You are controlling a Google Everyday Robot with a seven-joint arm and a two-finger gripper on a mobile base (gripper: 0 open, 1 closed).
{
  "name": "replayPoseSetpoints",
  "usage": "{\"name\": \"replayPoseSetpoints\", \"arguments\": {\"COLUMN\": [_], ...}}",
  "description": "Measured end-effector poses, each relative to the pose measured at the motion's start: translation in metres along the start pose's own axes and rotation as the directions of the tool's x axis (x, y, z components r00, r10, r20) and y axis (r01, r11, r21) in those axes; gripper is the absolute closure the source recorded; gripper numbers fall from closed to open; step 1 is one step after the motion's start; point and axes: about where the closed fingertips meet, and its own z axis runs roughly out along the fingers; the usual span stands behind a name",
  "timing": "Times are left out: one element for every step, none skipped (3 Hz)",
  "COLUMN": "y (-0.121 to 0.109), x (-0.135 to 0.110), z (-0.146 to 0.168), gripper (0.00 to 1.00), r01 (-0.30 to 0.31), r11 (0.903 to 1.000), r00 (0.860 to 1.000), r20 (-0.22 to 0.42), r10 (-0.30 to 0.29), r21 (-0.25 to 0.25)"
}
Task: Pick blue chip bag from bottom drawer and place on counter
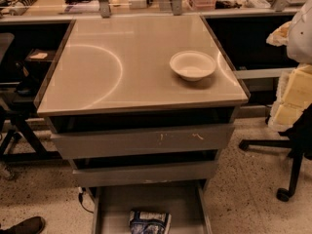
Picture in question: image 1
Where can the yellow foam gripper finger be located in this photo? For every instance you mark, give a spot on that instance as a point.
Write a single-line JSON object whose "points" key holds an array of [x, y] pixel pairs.
{"points": [[293, 96]]}

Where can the blue chip bag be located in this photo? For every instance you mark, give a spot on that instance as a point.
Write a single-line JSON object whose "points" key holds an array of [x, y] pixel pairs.
{"points": [[149, 223]]}

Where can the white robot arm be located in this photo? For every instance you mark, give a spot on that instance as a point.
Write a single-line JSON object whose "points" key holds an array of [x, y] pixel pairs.
{"points": [[296, 35]]}

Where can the grey top drawer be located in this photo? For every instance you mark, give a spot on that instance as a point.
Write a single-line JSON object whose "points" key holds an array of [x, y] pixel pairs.
{"points": [[142, 141]]}

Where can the grey drawer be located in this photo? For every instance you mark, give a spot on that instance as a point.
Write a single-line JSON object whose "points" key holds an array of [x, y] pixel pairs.
{"points": [[142, 141], [145, 174]]}

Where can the grey drawer cabinet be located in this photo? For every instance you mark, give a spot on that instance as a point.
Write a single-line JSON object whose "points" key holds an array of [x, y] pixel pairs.
{"points": [[114, 74]]}

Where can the open bottom drawer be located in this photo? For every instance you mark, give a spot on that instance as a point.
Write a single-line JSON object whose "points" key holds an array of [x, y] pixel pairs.
{"points": [[183, 200]]}

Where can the grey middle drawer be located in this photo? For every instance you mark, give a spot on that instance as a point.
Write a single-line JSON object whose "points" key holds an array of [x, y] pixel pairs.
{"points": [[145, 174]]}

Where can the black office chair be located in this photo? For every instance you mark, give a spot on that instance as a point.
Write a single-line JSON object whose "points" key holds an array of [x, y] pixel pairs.
{"points": [[299, 142]]}

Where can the white paper bowl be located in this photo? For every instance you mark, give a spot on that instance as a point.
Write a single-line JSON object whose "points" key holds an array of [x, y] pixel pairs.
{"points": [[192, 65]]}

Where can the black desk frame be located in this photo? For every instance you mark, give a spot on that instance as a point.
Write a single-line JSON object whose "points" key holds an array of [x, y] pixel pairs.
{"points": [[17, 106]]}

